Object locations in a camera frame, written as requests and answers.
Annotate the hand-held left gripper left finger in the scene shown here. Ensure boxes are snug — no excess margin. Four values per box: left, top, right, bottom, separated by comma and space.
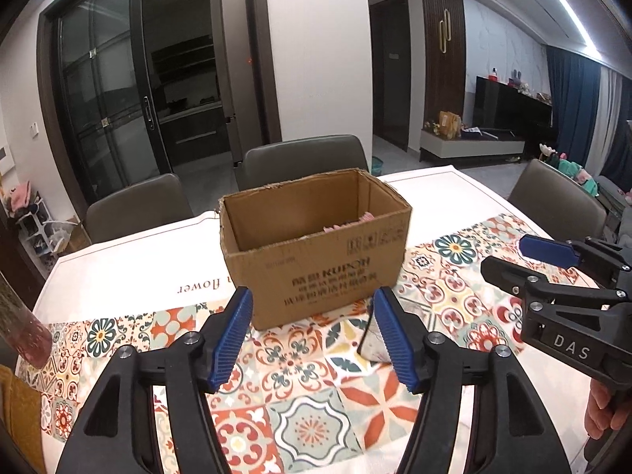
54, 286, 255, 474

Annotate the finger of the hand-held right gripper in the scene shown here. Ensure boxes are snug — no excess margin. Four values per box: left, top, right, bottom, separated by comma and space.
480, 256, 632, 309
519, 235, 632, 287

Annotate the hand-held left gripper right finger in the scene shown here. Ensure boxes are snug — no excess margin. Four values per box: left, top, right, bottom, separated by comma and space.
372, 286, 586, 474

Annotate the grey patterned pouch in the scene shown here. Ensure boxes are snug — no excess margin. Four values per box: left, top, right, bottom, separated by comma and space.
358, 301, 393, 363

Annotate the brown cardboard box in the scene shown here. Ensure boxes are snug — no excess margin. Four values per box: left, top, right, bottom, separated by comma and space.
218, 168, 412, 331

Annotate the person's right hand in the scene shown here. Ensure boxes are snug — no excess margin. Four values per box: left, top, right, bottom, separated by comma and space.
585, 380, 626, 441

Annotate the grey dining chair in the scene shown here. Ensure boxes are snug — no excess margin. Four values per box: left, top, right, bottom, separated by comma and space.
85, 173, 194, 245
508, 159, 608, 243
236, 134, 370, 192

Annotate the pile of colourful clothes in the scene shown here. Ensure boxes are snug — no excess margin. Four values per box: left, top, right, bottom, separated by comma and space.
539, 143, 600, 194

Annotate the colourful tile-pattern table runner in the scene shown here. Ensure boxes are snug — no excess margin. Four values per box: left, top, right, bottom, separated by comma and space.
15, 212, 632, 474

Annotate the white television cabinet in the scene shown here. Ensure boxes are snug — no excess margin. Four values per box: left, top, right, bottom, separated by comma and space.
419, 126, 525, 164

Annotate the blue curtain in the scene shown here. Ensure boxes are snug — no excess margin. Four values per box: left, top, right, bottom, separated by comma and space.
545, 44, 632, 183

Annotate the glass vase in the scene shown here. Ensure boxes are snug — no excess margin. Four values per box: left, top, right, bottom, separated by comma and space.
0, 271, 54, 370

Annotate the yellow woven tissue box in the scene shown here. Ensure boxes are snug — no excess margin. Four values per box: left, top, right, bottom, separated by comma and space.
0, 365, 47, 474

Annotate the cluttered shoe rack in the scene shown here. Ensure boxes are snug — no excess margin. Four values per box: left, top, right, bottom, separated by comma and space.
4, 182, 76, 273

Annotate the grey refrigerator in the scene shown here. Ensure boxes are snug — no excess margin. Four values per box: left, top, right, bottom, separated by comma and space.
210, 0, 254, 166

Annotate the dark sliding glass door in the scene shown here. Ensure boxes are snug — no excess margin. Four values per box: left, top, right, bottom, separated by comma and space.
38, 0, 282, 203

